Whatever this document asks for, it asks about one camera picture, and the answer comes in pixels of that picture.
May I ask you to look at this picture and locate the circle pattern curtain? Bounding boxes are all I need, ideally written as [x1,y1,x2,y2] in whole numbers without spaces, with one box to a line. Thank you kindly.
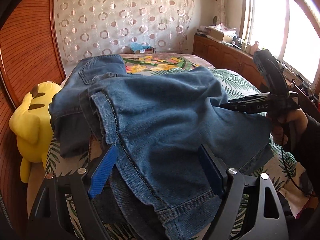
[54,0,195,64]

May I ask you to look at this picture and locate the pink white plastic bag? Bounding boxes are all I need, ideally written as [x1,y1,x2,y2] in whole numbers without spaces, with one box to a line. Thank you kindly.
[215,23,237,32]

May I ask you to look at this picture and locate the yellow plush toy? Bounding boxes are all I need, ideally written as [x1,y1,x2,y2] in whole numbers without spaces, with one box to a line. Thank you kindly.
[9,81,63,183]

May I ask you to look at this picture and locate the beige window curtain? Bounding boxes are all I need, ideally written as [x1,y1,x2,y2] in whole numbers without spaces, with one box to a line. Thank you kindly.
[209,0,227,27]

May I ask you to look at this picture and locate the blue denim pants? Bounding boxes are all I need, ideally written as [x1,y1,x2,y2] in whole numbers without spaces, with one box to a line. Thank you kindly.
[49,55,274,240]

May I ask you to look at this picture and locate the person's right hand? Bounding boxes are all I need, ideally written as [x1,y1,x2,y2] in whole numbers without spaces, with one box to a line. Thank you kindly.
[271,109,308,153]

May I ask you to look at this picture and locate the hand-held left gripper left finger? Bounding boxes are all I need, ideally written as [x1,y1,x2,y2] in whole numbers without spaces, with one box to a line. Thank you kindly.
[26,144,118,240]

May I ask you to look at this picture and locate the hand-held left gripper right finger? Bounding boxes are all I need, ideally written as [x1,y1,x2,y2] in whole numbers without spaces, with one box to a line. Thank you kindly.
[197,144,288,240]

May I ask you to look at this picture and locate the person's right forearm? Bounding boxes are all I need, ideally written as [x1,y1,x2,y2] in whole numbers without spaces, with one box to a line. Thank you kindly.
[296,114,320,165]

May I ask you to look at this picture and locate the wooden wardrobe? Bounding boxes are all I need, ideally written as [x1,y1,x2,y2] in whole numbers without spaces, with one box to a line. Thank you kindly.
[0,0,67,230]

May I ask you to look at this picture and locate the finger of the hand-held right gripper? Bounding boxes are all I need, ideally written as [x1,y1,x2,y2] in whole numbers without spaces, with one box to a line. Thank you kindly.
[220,101,272,115]
[226,93,273,105]

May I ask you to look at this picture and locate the small cardboard box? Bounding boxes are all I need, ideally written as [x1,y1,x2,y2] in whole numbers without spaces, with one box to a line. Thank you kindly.
[134,46,156,55]

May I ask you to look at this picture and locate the black cable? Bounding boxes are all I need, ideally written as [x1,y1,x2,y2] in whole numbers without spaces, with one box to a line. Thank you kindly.
[280,120,318,198]

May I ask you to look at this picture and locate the blue plastic bag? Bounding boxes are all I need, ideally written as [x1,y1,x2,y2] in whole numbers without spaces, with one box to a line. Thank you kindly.
[130,42,150,53]

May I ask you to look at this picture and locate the bright window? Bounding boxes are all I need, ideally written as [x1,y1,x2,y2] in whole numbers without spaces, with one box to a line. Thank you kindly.
[241,0,320,88]

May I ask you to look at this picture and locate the wooden sideboard cabinet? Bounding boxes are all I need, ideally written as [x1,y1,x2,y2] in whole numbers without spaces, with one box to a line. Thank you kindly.
[193,34,320,110]

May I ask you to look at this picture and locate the floral blanket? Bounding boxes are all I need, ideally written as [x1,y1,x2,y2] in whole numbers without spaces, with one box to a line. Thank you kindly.
[119,52,215,77]

